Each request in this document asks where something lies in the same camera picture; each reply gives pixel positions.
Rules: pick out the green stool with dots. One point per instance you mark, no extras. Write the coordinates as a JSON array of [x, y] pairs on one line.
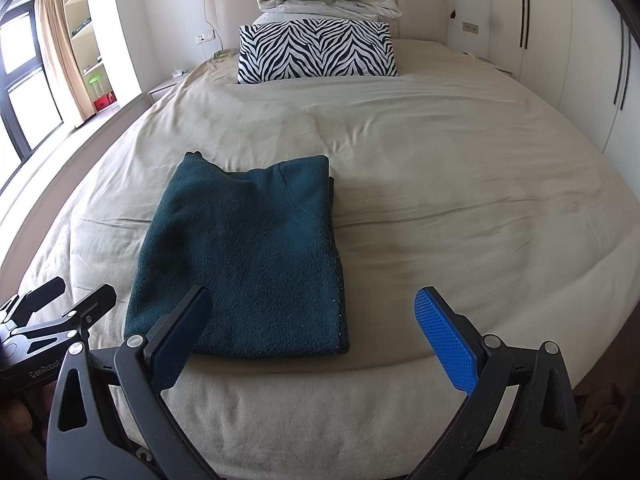
[[93, 81]]

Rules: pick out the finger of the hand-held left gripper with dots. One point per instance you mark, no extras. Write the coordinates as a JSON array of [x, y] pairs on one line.
[[35, 300], [95, 305]]

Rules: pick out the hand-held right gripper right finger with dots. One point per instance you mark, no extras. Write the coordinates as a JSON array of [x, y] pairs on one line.
[[445, 340]]

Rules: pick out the beige padded headboard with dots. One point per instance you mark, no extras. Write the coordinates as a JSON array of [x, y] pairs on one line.
[[230, 5]]

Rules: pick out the folded white duvet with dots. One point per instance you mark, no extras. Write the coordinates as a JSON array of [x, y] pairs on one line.
[[325, 2]]

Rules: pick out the white nightstand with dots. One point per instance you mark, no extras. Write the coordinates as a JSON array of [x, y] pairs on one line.
[[162, 91]]

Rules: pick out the dark teal knitted sweater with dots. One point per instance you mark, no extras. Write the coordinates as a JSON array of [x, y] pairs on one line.
[[250, 260]]

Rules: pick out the beige curtain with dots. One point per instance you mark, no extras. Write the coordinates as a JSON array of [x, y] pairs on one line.
[[55, 50]]

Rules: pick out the beige wall socket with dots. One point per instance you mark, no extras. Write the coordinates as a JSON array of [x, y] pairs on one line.
[[470, 27]]

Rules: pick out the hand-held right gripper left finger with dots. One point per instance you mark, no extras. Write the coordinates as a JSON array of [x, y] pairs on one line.
[[182, 340]]

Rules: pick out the dark framed window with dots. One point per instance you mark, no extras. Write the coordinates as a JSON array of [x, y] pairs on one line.
[[20, 60]]

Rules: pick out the zebra print pillow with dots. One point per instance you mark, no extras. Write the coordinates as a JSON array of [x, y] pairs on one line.
[[320, 50]]

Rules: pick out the white wardrobe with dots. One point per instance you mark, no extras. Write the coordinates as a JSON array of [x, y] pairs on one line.
[[565, 35]]

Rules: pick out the red box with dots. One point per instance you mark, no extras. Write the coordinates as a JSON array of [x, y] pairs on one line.
[[104, 102]]

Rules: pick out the bed with beige sheet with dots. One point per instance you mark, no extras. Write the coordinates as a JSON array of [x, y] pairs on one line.
[[450, 185]]

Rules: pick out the white wall socket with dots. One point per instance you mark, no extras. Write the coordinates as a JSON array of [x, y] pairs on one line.
[[206, 37]]

